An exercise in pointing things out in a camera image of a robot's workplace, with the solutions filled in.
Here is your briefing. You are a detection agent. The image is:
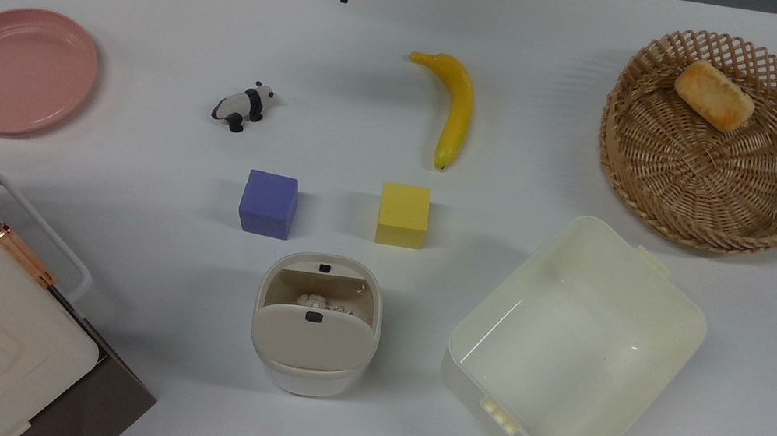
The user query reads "cream dustbin lid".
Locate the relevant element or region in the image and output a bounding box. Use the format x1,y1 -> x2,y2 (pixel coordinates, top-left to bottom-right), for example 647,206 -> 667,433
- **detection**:
245,298 -> 377,382

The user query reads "cream dustbin body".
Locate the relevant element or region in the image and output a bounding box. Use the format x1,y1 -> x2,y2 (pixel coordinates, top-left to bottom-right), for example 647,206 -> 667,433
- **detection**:
241,243 -> 393,408

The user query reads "panda toy figure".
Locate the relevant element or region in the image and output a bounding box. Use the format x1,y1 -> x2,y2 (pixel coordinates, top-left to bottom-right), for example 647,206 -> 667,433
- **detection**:
209,74 -> 277,139

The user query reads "yellow banana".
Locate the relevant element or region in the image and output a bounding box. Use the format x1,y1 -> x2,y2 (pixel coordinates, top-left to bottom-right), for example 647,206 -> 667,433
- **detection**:
391,48 -> 482,175

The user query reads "purple foam cube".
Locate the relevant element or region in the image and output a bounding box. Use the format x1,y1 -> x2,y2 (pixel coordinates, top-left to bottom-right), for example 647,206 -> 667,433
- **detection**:
234,167 -> 303,242

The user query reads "yellow foam cube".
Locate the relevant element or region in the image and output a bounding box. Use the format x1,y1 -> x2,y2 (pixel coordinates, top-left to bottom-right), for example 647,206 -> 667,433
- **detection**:
373,180 -> 435,252

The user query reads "pink round plate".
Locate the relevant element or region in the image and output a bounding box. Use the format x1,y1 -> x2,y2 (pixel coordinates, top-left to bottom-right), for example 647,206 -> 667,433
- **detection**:
0,2 -> 107,150

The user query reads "crumpled paper trash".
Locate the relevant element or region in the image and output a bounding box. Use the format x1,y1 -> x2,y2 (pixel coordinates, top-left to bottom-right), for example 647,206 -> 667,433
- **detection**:
296,291 -> 357,318

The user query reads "golden bread piece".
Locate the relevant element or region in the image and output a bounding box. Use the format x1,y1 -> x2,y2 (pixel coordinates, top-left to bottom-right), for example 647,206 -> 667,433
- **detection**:
667,56 -> 762,139

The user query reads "cream plastic storage box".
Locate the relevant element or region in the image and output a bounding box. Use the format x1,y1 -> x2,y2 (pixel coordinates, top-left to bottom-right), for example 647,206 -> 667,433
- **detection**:
431,196 -> 723,436

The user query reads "woven wicker basket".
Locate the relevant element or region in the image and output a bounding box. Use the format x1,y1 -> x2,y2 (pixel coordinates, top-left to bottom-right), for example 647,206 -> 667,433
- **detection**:
583,16 -> 777,263

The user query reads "brown crate with white handle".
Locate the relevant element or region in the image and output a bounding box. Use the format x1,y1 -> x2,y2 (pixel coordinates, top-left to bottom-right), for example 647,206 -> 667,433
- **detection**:
0,129 -> 198,436

